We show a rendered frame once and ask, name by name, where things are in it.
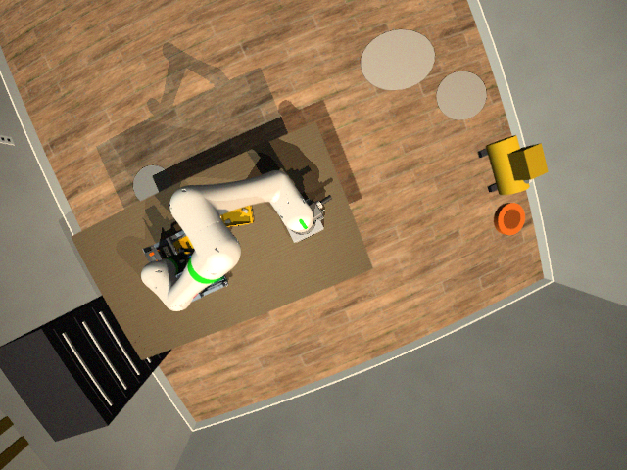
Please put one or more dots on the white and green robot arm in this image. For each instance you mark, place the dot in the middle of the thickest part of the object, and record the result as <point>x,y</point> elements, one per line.
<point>197,209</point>

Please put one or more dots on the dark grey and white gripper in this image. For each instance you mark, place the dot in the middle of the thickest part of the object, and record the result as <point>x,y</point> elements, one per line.
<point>185,256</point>

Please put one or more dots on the dark grey tool case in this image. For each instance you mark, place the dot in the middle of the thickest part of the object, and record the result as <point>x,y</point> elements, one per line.
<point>159,253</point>

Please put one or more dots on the grey shelf rack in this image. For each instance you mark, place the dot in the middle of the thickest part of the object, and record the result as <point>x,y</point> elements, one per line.
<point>183,241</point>

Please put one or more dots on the yellow bin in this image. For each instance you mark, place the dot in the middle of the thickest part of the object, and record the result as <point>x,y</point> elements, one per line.
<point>238,217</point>

